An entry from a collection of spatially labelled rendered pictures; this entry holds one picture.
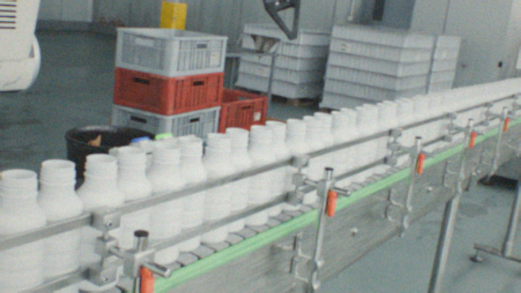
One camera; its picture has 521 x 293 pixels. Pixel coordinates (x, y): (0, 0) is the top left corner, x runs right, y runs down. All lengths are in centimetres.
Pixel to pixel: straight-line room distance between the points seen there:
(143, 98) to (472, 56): 855
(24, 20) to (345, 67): 673
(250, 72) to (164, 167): 795
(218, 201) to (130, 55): 275
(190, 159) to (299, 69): 752
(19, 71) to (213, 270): 66
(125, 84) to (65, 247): 298
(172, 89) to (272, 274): 251
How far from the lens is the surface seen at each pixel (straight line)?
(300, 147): 112
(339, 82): 794
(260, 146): 102
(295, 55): 836
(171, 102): 354
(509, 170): 582
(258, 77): 869
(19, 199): 69
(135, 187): 80
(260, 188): 103
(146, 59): 357
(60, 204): 73
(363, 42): 781
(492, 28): 1144
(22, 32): 137
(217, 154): 93
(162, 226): 86
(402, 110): 160
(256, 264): 104
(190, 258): 91
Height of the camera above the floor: 138
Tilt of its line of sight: 13 degrees down
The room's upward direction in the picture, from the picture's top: 7 degrees clockwise
